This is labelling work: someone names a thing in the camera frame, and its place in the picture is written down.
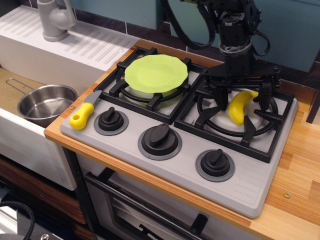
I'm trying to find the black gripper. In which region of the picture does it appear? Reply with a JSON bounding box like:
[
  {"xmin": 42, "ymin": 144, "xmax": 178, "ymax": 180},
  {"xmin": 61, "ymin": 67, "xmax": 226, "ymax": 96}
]
[{"xmin": 202, "ymin": 49, "xmax": 281, "ymax": 112}]

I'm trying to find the yellow toy banana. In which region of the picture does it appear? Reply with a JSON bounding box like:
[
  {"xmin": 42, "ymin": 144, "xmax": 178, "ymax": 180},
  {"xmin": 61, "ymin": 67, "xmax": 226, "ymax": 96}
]
[{"xmin": 228, "ymin": 90, "xmax": 259, "ymax": 125}]

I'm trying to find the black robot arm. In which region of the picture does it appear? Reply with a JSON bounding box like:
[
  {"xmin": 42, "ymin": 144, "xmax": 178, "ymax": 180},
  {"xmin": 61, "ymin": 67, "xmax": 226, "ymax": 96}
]
[{"xmin": 160, "ymin": 0, "xmax": 281, "ymax": 112}]

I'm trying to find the black right burner grate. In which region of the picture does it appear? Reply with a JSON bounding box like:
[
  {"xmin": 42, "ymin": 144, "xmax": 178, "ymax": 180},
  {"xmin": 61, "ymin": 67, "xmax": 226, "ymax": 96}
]
[{"xmin": 174, "ymin": 74, "xmax": 298, "ymax": 164}]

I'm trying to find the black burner grate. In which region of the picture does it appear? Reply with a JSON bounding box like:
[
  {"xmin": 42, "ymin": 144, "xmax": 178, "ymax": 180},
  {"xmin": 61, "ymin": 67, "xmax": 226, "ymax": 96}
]
[
  {"xmin": 174, "ymin": 74, "xmax": 298, "ymax": 164},
  {"xmin": 94, "ymin": 47, "xmax": 204, "ymax": 125}
]

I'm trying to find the black right stove knob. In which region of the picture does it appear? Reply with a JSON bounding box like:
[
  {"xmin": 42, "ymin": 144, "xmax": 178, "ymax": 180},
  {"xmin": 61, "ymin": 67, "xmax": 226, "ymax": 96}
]
[{"xmin": 195, "ymin": 149, "xmax": 235, "ymax": 183}]

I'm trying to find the black stove knob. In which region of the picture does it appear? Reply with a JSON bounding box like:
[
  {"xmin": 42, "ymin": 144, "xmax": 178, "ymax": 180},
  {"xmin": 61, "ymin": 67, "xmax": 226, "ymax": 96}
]
[
  {"xmin": 137, "ymin": 123, "xmax": 183, "ymax": 161},
  {"xmin": 195, "ymin": 149, "xmax": 235, "ymax": 183},
  {"xmin": 94, "ymin": 107, "xmax": 129, "ymax": 136}
]

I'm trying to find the black left burner grate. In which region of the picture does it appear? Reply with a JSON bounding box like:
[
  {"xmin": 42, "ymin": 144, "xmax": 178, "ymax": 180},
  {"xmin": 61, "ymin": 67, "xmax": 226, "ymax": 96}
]
[{"xmin": 94, "ymin": 47, "xmax": 204, "ymax": 125}]

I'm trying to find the grey toy stove top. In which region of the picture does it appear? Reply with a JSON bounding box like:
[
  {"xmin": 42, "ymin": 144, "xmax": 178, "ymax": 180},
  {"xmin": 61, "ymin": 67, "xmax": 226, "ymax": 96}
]
[{"xmin": 59, "ymin": 47, "xmax": 300, "ymax": 219}]

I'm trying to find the light green plastic plate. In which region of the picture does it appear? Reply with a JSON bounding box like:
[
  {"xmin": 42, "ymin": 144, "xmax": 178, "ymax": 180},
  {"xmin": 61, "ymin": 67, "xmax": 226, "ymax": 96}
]
[{"xmin": 124, "ymin": 54, "xmax": 189, "ymax": 94}]

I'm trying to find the black middle stove knob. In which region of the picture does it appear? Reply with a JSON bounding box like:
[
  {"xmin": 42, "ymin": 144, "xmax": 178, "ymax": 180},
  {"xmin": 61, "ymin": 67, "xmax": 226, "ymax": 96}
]
[{"xmin": 137, "ymin": 123, "xmax": 183, "ymax": 161}]

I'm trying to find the black left stove knob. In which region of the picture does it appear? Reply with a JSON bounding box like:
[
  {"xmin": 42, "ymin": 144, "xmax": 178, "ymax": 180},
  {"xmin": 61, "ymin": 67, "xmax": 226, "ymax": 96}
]
[{"xmin": 94, "ymin": 107, "xmax": 129, "ymax": 136}]

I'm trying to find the toy oven door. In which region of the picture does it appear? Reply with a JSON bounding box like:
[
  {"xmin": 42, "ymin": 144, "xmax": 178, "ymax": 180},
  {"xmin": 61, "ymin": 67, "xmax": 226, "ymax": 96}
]
[{"xmin": 84, "ymin": 167, "xmax": 232, "ymax": 240}]

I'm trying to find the grey toy faucet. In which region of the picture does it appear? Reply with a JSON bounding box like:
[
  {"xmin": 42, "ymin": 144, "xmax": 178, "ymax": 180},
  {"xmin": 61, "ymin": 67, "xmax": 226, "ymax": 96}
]
[{"xmin": 37, "ymin": 0, "xmax": 76, "ymax": 42}]

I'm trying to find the stainless steel pot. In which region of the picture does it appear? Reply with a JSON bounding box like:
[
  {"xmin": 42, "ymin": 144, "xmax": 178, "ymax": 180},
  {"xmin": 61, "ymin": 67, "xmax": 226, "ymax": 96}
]
[{"xmin": 5, "ymin": 78, "xmax": 78, "ymax": 128}]

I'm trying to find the white toy sink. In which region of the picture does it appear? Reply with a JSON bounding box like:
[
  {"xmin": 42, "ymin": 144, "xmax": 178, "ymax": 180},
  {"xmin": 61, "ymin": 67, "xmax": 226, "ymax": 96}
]
[{"xmin": 0, "ymin": 5, "xmax": 138, "ymax": 191}]

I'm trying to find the yellow handled toy knife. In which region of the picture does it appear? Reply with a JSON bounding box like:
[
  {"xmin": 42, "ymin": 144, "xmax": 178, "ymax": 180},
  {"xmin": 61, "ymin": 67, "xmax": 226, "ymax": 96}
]
[{"xmin": 69, "ymin": 90, "xmax": 102, "ymax": 130}]

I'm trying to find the black braided cable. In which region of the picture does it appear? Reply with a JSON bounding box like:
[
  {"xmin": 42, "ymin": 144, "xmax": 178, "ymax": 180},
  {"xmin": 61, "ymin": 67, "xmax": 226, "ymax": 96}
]
[{"xmin": 0, "ymin": 201, "xmax": 36, "ymax": 240}]

